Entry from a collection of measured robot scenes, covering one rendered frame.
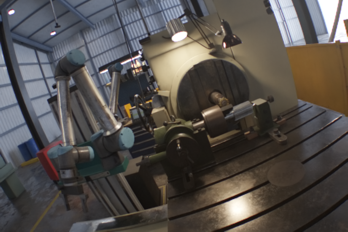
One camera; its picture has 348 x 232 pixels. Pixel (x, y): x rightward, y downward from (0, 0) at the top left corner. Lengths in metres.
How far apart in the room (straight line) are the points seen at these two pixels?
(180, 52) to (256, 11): 0.75
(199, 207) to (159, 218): 0.50
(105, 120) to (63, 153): 0.37
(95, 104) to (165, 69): 0.60
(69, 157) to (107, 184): 0.90
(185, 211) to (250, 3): 1.56
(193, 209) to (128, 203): 1.11
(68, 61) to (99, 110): 0.35
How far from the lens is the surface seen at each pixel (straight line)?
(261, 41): 1.68
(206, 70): 1.38
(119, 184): 1.78
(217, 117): 1.14
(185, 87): 1.38
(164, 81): 1.47
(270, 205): 0.85
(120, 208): 2.03
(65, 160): 1.03
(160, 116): 1.42
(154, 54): 1.47
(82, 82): 1.19
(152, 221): 1.40
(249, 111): 1.25
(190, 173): 1.01
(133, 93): 3.71
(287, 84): 1.82
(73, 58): 1.17
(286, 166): 1.02
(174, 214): 0.97
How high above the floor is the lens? 1.64
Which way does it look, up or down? 11 degrees down
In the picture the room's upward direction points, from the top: 21 degrees counter-clockwise
